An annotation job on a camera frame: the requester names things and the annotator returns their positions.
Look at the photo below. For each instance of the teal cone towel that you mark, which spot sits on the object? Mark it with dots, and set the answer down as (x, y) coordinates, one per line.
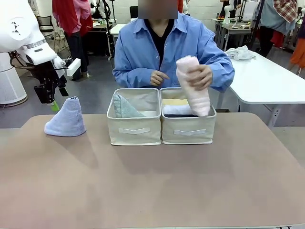
(124, 108)

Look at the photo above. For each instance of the lavender cone folded towel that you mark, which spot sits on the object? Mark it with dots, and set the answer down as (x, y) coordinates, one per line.
(66, 119)

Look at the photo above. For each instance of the white air purifier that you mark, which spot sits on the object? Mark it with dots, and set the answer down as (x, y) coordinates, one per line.
(12, 83)

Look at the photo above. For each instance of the black stand pole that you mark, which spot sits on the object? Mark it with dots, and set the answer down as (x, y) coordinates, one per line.
(110, 28)

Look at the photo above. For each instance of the dark grey towel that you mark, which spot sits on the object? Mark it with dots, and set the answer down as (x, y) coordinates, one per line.
(181, 115)

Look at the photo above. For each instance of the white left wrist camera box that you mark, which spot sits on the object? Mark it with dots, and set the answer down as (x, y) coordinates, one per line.
(74, 67)

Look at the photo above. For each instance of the person's right forearm blue sleeve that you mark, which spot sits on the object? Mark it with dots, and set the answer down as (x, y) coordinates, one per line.
(131, 77)

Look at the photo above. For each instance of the crumpled white cloth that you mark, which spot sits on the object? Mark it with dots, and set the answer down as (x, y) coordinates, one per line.
(240, 53)

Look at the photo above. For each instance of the white folding stool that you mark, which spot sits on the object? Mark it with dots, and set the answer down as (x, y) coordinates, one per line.
(62, 43)

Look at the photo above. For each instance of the white towel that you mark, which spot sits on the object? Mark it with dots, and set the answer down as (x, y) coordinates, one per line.
(176, 109)

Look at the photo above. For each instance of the orange garment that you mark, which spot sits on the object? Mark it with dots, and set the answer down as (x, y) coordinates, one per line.
(297, 55)

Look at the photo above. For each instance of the bystander with plaid cloth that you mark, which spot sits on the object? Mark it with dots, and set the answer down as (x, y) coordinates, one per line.
(278, 16)

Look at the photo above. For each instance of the grey background workbench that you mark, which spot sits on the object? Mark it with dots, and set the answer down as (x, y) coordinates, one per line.
(236, 27)

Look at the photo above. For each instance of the person's left forearm blue sleeve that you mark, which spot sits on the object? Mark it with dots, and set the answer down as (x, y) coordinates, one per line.
(222, 74)

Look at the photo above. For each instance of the white side table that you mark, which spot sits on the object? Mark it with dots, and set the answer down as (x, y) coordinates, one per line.
(269, 81)

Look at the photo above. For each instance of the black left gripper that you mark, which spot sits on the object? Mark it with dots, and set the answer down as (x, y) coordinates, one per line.
(46, 91)

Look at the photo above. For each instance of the bystander in red top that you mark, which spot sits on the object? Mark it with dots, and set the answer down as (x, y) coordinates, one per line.
(71, 21)

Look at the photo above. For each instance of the pink towel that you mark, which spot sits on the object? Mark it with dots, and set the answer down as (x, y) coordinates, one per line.
(194, 88)

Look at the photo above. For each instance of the cream fabric storage bin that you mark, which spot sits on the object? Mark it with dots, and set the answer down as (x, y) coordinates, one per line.
(188, 130)
(133, 128)

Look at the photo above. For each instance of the person in blue shirt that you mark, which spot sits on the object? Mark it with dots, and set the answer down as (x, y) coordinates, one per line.
(143, 52)

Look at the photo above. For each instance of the person's left hand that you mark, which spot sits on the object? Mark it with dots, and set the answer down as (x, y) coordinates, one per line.
(201, 77)

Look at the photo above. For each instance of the black mesh office chair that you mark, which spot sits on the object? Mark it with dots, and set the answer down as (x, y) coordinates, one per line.
(46, 23)

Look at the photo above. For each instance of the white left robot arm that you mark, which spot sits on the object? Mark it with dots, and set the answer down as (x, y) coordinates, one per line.
(16, 26)

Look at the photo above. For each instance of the person's right hand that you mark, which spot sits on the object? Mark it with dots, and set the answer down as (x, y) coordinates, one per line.
(158, 78)

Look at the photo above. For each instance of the yellow towel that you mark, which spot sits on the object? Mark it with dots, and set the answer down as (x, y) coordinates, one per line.
(175, 101)

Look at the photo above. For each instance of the black chair back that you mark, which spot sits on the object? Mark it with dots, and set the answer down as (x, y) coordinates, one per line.
(134, 12)

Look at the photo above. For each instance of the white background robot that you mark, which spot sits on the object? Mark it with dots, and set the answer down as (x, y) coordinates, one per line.
(230, 9)

